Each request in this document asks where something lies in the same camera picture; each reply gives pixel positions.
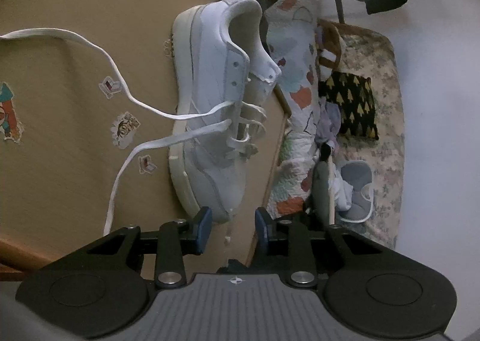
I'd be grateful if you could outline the white sneaker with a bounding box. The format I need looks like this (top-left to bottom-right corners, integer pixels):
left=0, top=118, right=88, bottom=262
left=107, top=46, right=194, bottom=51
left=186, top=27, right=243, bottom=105
left=167, top=0, right=283, bottom=224

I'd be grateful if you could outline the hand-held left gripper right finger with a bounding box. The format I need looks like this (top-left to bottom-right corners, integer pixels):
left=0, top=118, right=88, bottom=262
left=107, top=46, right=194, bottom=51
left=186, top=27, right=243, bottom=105
left=254, top=207, right=380, bottom=288

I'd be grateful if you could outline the heart patchwork quilt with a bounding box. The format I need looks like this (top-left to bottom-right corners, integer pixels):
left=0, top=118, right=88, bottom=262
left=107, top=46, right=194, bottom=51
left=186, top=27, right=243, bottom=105
left=262, top=0, right=327, bottom=222

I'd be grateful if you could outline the cartoon face sticker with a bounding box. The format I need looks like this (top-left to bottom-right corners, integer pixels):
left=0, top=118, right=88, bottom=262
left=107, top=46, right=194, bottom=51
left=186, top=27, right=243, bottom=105
left=111, top=112, right=141, bottom=149

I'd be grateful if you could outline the floral sofa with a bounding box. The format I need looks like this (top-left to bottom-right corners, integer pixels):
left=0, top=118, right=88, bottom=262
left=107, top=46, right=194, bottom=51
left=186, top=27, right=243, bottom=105
left=319, top=19, right=407, bottom=248

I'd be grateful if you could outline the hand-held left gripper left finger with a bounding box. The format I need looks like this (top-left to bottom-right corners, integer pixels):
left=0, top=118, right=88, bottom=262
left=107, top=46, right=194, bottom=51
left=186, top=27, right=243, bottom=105
left=86, top=206, right=214, bottom=288

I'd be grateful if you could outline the white shoelace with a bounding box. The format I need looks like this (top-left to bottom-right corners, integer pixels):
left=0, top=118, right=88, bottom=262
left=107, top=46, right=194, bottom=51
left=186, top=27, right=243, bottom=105
left=0, top=0, right=268, bottom=244

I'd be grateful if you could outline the white cloth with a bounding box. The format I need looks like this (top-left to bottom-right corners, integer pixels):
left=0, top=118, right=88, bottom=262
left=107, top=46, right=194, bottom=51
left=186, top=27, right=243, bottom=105
left=332, top=169, right=355, bottom=210

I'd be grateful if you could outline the rocket cartoon sticker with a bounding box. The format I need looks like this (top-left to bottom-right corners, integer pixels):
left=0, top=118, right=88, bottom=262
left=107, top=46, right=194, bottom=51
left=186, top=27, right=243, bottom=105
left=0, top=81, right=23, bottom=145

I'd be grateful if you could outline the black gold tree pillow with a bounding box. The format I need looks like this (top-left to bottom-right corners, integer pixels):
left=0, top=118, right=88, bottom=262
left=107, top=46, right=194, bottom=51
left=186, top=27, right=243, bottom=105
left=318, top=70, right=380, bottom=140

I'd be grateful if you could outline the grey green cloth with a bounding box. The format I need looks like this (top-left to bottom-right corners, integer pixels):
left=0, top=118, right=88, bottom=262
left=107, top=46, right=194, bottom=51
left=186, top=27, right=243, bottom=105
left=313, top=161, right=331, bottom=222

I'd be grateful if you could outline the grey slipper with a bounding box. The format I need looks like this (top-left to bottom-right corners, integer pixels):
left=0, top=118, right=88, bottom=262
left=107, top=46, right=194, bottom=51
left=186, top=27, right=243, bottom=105
left=335, top=160, right=374, bottom=222

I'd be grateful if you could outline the lavender clothes pile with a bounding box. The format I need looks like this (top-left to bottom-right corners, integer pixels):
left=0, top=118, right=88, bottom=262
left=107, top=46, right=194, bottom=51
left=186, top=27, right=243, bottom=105
left=315, top=101, right=342, bottom=147

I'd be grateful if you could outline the brown striped bag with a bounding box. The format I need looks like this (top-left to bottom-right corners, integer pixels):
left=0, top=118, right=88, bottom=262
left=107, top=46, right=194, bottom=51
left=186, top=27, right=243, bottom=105
left=316, top=19, right=343, bottom=69

